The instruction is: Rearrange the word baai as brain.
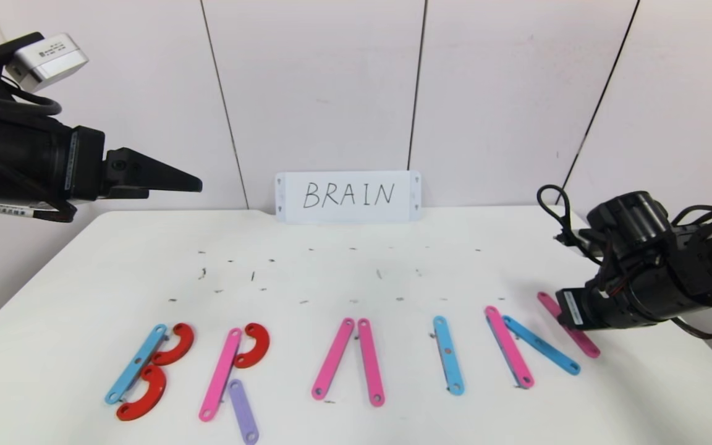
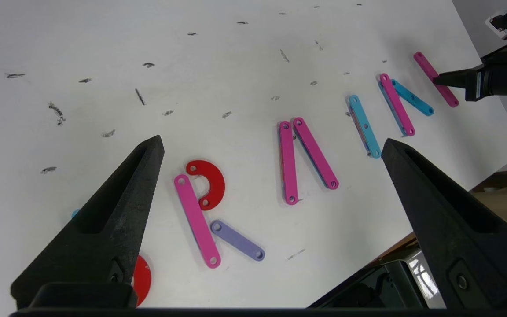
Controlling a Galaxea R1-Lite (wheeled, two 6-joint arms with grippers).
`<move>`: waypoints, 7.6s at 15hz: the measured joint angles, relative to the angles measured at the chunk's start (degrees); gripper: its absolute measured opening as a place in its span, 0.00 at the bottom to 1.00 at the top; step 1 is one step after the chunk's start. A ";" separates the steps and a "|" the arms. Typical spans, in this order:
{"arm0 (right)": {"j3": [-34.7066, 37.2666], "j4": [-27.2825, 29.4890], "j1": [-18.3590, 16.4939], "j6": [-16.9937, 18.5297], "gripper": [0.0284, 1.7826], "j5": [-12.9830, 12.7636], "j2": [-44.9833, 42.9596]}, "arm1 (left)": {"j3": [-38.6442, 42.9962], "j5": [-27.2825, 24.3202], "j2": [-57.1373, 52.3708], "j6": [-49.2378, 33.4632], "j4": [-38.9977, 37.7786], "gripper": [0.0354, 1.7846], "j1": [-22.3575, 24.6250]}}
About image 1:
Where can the small red curved piece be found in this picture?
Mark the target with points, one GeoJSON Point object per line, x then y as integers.
{"type": "Point", "coordinates": [262, 346]}

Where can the large red curved piece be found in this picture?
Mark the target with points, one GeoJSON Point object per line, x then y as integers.
{"type": "Point", "coordinates": [157, 390]}
{"type": "Point", "coordinates": [186, 343]}

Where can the white BRAIN sign card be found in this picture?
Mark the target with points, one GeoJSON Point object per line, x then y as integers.
{"type": "Point", "coordinates": [350, 196]}

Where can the long pink bar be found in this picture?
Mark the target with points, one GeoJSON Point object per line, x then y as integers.
{"type": "Point", "coordinates": [509, 347]}
{"type": "Point", "coordinates": [333, 358]}
{"type": "Point", "coordinates": [220, 375]}
{"type": "Point", "coordinates": [370, 363]}

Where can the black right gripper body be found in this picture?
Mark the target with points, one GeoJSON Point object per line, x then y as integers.
{"type": "Point", "coordinates": [572, 309]}

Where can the dark blue bar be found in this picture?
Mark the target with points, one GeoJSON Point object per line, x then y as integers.
{"type": "Point", "coordinates": [541, 346]}

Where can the long light blue bar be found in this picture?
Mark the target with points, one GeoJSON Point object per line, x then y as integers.
{"type": "Point", "coordinates": [448, 356]}
{"type": "Point", "coordinates": [136, 364]}

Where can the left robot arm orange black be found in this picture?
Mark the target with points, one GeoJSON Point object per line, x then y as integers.
{"type": "Point", "coordinates": [10, 167]}

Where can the short purple bar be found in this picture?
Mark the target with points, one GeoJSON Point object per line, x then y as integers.
{"type": "Point", "coordinates": [243, 411]}

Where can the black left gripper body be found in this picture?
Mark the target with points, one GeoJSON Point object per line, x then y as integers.
{"type": "Point", "coordinates": [87, 163]}

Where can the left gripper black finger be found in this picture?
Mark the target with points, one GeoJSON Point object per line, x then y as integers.
{"type": "Point", "coordinates": [130, 193]}
{"type": "Point", "coordinates": [146, 173]}

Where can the narrow pink bar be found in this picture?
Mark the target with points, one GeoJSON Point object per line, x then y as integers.
{"type": "Point", "coordinates": [581, 343]}

